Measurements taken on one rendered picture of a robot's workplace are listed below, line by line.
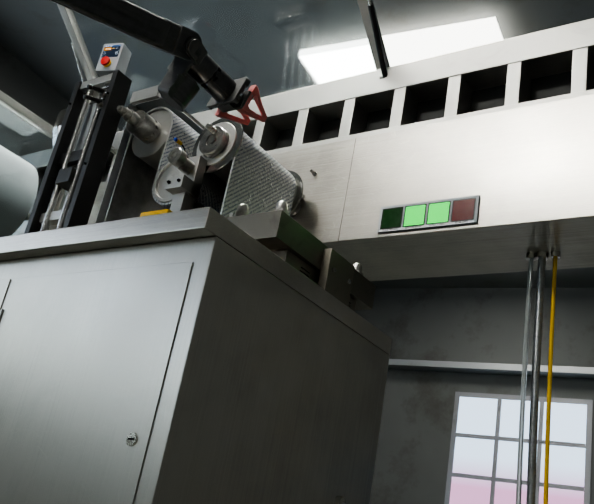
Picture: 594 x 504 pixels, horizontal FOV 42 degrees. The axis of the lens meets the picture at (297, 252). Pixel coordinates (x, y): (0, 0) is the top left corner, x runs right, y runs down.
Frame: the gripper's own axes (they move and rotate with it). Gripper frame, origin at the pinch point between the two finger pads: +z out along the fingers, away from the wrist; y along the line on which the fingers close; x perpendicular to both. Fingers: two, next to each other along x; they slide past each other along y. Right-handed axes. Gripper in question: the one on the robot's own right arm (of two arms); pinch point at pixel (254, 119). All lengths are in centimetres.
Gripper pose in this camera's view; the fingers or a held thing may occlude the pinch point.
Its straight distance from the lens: 171.5
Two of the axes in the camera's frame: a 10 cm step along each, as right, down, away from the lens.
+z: 6.3, 5.4, 5.5
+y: 6.5, 0.1, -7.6
